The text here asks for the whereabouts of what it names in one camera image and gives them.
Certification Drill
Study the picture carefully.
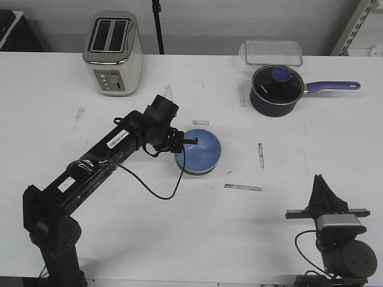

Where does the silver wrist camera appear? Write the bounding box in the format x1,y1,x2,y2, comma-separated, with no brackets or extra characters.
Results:
316,214,367,235

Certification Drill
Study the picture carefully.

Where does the cream and chrome toaster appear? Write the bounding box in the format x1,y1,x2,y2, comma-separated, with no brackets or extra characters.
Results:
82,10,143,97

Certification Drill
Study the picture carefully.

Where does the blue bowl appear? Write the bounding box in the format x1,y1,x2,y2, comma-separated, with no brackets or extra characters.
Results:
184,129,221,172

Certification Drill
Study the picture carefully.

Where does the dark blue saucepan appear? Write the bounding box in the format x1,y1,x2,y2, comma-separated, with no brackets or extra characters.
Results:
250,65,361,117

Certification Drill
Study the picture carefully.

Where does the glass lid with blue knob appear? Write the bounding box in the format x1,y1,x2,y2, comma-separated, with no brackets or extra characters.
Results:
252,65,304,105

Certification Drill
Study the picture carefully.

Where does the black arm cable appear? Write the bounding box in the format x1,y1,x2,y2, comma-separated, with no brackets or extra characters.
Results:
294,230,333,276
115,140,187,200

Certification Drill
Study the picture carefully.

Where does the clear plastic food container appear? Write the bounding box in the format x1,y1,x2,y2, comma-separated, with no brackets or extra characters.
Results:
238,38,303,67

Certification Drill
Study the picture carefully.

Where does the green bowl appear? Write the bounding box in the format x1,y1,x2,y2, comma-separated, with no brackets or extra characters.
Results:
175,161,216,176

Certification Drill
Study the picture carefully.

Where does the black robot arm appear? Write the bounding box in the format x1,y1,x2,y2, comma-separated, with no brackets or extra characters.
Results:
20,95,198,286
285,175,378,286

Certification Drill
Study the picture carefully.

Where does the black box at left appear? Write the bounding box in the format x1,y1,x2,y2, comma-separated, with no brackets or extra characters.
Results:
1,10,44,52

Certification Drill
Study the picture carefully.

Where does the black tripod pole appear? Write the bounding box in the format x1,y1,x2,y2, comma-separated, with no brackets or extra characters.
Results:
152,0,165,54

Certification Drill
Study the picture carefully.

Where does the white slotted shelf upright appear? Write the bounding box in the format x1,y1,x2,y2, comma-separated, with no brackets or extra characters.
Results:
330,1,382,57

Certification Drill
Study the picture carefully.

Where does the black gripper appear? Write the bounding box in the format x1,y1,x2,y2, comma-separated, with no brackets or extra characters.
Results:
142,94,198,152
285,175,370,226

